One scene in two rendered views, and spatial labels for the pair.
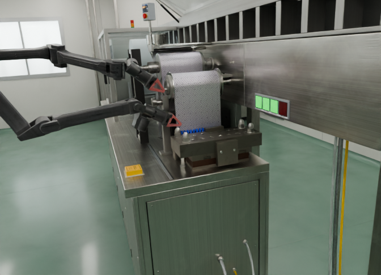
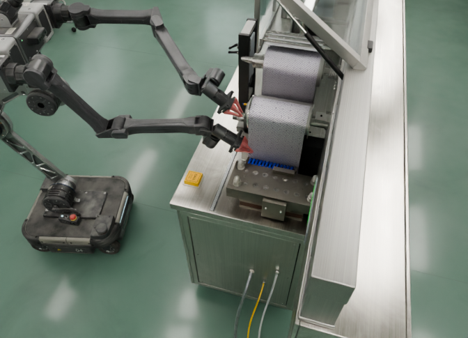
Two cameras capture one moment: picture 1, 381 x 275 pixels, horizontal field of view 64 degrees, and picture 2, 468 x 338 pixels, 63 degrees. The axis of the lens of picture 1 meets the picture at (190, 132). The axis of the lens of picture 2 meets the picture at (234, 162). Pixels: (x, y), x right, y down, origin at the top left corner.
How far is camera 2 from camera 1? 1.12 m
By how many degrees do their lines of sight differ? 43
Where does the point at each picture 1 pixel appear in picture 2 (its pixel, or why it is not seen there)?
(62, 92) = not seen: outside the picture
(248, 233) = (282, 269)
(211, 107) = (290, 148)
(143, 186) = (184, 207)
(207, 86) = (289, 129)
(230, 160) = (275, 216)
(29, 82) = not seen: outside the picture
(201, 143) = (248, 193)
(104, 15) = not seen: outside the picture
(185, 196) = (221, 225)
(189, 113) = (262, 146)
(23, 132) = (99, 133)
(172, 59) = (278, 64)
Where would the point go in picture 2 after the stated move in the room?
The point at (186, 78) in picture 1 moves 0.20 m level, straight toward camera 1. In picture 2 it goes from (265, 114) to (239, 143)
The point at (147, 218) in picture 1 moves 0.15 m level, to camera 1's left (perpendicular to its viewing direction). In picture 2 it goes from (188, 224) to (164, 210)
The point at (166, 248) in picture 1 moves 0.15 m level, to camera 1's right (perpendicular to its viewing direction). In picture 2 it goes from (204, 246) to (229, 260)
